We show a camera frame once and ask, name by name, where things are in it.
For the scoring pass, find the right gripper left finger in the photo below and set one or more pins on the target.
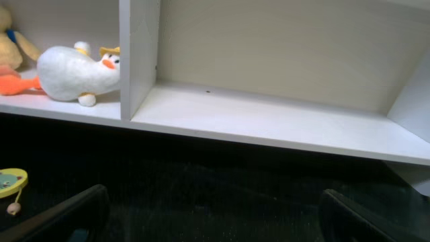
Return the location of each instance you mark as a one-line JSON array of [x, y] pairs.
[[67, 218]]

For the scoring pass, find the yellow rattle drum toy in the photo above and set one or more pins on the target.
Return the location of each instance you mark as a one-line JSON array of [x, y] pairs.
[[11, 181]]

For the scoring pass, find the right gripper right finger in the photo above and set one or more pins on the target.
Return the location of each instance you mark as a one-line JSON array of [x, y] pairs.
[[349, 222]]

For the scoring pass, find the yellow plush duck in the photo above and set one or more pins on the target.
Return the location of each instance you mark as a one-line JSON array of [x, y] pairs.
[[8, 50]]

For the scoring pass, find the white shelf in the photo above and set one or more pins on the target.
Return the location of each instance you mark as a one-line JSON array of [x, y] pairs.
[[268, 117]]

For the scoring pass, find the white plush duck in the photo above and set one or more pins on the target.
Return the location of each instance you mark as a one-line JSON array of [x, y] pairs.
[[70, 74]]

